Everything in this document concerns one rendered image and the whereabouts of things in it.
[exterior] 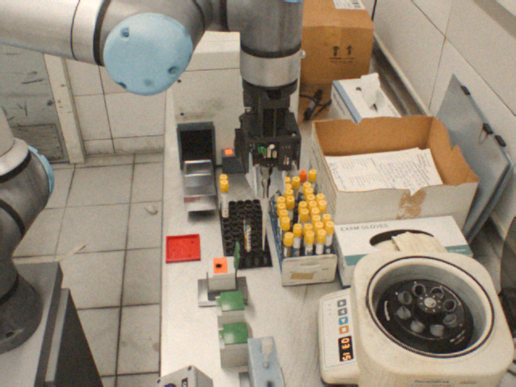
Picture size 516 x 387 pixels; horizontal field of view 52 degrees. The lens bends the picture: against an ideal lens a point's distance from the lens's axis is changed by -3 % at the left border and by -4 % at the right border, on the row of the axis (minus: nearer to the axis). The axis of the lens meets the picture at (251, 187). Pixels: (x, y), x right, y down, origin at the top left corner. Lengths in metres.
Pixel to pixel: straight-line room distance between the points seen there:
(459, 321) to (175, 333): 0.47
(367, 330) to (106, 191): 1.99
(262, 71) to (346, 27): 0.93
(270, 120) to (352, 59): 0.93
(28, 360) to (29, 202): 0.25
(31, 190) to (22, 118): 1.87
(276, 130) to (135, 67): 0.25
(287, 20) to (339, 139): 0.63
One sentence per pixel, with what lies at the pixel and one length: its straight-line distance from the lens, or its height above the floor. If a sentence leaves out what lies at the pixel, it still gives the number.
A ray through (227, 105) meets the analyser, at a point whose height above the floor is 1.04.
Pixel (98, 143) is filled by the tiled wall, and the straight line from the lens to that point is 2.88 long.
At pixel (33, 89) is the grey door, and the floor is 0.44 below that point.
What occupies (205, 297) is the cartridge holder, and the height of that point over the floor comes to 0.89.
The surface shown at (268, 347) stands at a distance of 0.76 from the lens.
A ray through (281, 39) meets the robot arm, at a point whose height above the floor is 1.40.
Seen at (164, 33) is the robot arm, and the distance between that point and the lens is 0.51.
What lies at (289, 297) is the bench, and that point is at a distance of 1.02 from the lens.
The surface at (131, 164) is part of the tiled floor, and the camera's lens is 2.81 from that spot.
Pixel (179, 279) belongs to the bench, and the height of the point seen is 0.87.
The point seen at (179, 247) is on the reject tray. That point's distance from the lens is 1.10.
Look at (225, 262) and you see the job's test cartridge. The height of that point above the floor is 0.95.
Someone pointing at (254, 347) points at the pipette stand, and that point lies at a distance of 0.83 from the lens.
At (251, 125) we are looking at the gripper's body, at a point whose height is 1.27.
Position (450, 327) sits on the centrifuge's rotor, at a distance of 0.90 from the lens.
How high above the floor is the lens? 1.66
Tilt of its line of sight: 40 degrees down
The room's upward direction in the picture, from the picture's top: straight up
